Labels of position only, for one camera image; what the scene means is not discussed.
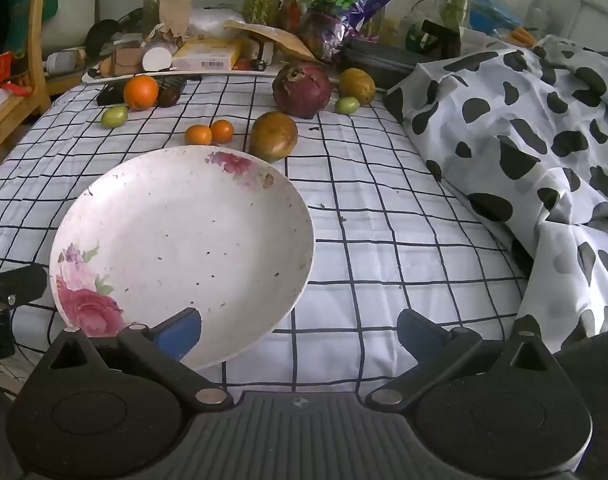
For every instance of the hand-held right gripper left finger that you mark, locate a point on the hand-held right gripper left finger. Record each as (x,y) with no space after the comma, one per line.
(180,336)

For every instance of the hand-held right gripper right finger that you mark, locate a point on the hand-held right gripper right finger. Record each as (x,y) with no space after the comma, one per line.
(417,335)

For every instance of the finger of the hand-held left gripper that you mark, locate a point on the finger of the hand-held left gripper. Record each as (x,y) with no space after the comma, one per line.
(19,282)

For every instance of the white floral plate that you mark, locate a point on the white floral plate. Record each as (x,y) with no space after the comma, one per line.
(184,250)

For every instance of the small green fruit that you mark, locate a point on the small green fruit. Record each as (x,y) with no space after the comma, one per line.
(347,105)
(114,116)

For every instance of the small tangerine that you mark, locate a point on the small tangerine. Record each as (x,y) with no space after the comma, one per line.
(198,135)
(222,131)

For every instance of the brownish yellow mango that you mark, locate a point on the brownish yellow mango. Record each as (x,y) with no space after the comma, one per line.
(273,136)

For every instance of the large orange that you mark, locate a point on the large orange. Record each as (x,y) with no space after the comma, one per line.
(141,92)

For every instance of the checkered bedsheet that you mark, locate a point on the checkered bedsheet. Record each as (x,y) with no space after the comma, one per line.
(373,220)

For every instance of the dark cloth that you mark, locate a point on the dark cloth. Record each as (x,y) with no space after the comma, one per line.
(596,390)

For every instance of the black flat device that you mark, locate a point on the black flat device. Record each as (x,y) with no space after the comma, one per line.
(111,94)

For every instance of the cow print blanket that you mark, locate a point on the cow print blanket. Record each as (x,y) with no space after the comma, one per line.
(523,150)

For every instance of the white cylinder speaker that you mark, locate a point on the white cylinder speaker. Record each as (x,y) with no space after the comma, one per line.
(61,61)

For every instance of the wooden chair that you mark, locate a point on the wooden chair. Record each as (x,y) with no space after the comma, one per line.
(34,50)

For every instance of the dark brown fruit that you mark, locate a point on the dark brown fruit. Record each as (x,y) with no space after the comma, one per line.
(168,94)

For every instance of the small brown cardboard box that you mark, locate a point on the small brown cardboard box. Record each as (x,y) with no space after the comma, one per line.
(126,61)

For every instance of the yellow passion fruit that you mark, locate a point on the yellow passion fruit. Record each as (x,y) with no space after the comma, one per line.
(357,85)

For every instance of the black round object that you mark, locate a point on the black round object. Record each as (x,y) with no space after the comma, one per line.
(103,35)

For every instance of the white lidded jar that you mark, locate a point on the white lidded jar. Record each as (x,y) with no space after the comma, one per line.
(157,57)

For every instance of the white tray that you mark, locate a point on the white tray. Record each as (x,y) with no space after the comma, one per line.
(224,74)

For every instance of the red pomegranate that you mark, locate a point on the red pomegranate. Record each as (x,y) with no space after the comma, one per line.
(302,89)

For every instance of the black zip case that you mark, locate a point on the black zip case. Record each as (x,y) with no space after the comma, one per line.
(383,65)

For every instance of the white paper bag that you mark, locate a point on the white paper bag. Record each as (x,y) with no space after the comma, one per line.
(76,15)

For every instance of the yellow box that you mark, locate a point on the yellow box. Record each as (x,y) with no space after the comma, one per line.
(206,54)

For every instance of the black square object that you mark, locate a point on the black square object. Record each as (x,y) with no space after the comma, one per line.
(441,39)

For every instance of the brown paper bag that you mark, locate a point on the brown paper bag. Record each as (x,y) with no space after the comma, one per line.
(174,12)

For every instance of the brown padded envelope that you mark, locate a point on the brown padded envelope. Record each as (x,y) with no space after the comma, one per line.
(279,40)

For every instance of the clear plastic bag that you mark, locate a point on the clear plastic bag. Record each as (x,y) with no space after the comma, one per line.
(215,21)

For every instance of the purple snack bag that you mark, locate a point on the purple snack bag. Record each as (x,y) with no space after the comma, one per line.
(341,15)

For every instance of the blue plastic object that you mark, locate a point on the blue plastic object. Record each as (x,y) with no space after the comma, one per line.
(493,10)

